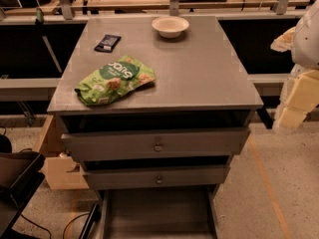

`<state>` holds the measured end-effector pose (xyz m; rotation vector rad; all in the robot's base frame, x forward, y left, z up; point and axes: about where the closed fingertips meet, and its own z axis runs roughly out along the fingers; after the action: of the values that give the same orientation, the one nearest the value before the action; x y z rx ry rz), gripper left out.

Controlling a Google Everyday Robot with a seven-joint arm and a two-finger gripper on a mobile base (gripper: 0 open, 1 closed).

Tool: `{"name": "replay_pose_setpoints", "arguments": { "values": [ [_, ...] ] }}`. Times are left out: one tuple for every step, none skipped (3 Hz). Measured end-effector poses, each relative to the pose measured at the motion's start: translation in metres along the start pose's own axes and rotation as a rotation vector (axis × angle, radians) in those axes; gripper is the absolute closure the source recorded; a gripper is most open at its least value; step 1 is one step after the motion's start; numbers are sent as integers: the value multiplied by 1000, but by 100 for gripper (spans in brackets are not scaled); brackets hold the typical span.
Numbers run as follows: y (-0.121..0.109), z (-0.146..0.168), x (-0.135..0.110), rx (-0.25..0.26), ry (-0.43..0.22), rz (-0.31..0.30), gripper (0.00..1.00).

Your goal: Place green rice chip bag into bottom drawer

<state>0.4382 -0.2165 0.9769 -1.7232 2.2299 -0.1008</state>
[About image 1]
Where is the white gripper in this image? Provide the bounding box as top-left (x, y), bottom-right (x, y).
top-left (270, 27), bottom-right (319, 129)

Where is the black floor cable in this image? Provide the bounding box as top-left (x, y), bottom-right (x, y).
top-left (19, 211), bottom-right (91, 239)

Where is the black bin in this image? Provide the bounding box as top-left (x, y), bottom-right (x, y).
top-left (0, 151), bottom-right (45, 239)

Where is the grey drawer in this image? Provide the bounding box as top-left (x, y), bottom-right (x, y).
top-left (96, 186), bottom-right (218, 239)
top-left (83, 156), bottom-right (230, 190)
top-left (62, 110), bottom-right (251, 161)

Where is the middle grey drawer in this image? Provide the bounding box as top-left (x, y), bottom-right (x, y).
top-left (83, 156), bottom-right (230, 190)

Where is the wooden box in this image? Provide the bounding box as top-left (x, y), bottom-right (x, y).
top-left (33, 116), bottom-right (88, 190)

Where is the white bowl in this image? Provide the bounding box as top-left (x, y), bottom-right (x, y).
top-left (152, 16), bottom-right (189, 39)

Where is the green rice chip bag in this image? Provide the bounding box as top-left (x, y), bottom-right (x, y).
top-left (75, 55), bottom-right (156, 106)

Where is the grey drawer cabinet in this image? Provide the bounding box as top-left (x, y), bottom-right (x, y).
top-left (47, 15), bottom-right (264, 239)

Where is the dark snack bar wrapper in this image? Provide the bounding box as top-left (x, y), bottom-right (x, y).
top-left (94, 35), bottom-right (121, 53)

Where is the top grey drawer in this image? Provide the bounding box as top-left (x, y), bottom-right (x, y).
top-left (62, 110), bottom-right (251, 161)

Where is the bottom grey drawer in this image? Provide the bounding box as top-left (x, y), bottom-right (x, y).
top-left (96, 186), bottom-right (218, 239)

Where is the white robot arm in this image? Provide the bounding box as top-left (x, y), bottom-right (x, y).
top-left (270, 0), bottom-right (319, 130)

